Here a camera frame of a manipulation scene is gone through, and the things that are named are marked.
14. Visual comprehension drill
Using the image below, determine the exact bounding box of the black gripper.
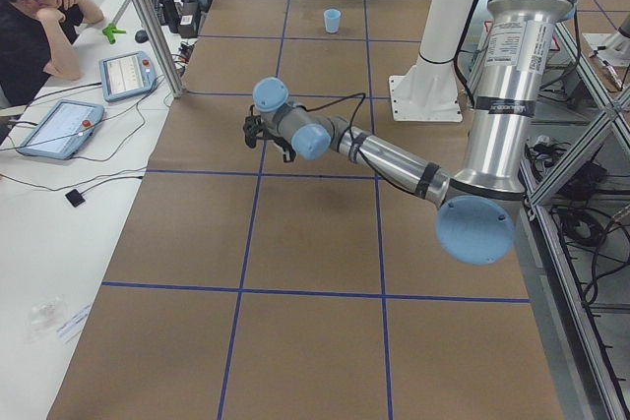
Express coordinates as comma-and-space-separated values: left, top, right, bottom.
244, 104, 296, 162

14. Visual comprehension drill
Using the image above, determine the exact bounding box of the light blue plastic cup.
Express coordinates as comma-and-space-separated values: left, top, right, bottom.
323, 9, 342, 34

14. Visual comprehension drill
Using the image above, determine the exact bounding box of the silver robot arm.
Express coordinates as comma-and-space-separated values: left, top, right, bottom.
243, 0, 577, 265

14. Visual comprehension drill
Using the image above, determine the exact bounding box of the black box with label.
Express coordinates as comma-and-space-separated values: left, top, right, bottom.
178, 2, 201, 38

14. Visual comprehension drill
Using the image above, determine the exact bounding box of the far blue teach pendant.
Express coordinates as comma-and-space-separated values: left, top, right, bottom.
98, 51, 157, 102

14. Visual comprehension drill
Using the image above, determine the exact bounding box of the blue teach pendant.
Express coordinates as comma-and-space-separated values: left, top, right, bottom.
98, 51, 157, 102
16, 99, 105, 160

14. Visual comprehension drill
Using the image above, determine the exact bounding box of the black computer mouse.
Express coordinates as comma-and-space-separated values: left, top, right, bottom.
134, 30, 149, 43

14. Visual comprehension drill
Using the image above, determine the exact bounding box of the green plastic tool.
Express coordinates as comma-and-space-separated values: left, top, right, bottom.
101, 23, 127, 44

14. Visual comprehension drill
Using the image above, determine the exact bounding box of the small black square device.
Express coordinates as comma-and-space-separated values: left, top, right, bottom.
65, 189, 86, 208

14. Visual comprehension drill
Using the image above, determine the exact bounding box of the near blue teach pendant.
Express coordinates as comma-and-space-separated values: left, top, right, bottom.
16, 99, 105, 160

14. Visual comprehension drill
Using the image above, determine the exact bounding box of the person in black shirt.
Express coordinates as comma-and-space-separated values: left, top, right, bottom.
1, 0, 104, 106

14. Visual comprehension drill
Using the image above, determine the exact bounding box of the clear plastic bag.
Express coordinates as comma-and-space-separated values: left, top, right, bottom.
26, 296, 67, 342

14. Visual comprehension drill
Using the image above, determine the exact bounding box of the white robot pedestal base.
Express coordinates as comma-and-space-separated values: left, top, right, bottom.
389, 0, 475, 123

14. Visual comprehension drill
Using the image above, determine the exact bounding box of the aluminium frame post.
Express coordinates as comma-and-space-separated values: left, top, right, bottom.
131, 0, 184, 98

